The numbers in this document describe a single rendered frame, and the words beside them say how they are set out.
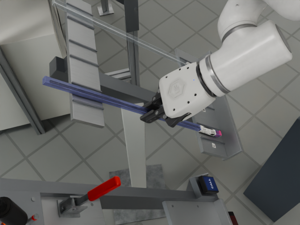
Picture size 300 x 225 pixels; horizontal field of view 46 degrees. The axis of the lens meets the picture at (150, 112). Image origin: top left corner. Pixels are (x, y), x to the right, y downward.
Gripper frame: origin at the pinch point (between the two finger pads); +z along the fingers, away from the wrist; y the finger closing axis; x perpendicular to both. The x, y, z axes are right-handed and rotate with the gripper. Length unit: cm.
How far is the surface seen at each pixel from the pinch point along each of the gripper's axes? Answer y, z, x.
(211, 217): 21.1, 1.6, 20.0
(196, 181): 13.9, 0.0, 13.7
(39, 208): 25.4, -0.3, -29.8
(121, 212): -3, 66, 63
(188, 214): 21.1, 2.4, 11.2
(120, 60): -90, 59, 69
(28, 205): 25.1, -0.2, -31.3
